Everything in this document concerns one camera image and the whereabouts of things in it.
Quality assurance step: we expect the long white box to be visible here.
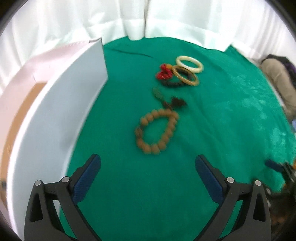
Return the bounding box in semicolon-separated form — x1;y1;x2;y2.
0;38;109;241

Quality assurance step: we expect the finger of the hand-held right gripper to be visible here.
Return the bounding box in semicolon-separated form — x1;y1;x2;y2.
265;159;289;179

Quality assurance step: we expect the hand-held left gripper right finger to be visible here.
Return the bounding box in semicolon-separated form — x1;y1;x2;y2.
194;155;272;241

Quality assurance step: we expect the red and dark bead bracelet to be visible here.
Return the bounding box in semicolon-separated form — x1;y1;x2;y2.
157;64;185;88

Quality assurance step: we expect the green cloth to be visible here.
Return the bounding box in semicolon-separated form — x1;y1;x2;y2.
59;36;293;241

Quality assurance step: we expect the beige clothing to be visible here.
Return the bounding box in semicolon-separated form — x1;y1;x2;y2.
260;58;296;118

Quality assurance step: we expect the white curtain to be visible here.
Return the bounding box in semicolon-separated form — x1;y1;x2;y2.
0;0;296;93

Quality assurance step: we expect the wooden bead bracelet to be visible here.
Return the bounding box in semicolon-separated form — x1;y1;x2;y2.
135;87;188;154

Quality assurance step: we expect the pale jade bangle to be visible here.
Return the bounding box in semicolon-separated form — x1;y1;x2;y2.
176;56;204;73

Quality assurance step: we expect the gold bangle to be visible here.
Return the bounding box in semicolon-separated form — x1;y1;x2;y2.
172;65;200;87

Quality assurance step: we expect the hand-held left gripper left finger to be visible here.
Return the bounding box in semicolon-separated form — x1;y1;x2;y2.
24;153;102;241

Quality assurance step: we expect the dark purple clothing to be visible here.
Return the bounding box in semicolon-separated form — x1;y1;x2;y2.
266;54;296;70

